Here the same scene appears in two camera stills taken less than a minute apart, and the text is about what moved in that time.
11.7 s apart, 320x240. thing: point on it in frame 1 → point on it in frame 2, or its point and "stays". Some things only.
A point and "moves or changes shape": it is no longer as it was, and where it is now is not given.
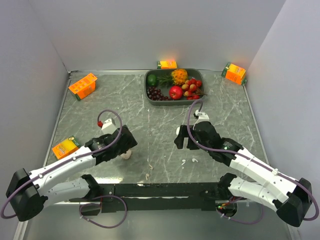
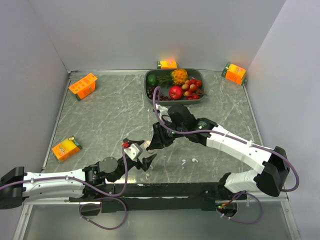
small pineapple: x=178 y=77 stays
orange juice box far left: x=84 y=87 stays
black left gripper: x=130 y=143 → x=145 y=163
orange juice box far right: x=235 y=73 stays
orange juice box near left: x=66 y=148 stays
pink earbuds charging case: x=127 y=155 moves or changes shape
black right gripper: x=183 y=133 → x=159 y=140
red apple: x=175 y=92 stays
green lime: x=152 y=79 stays
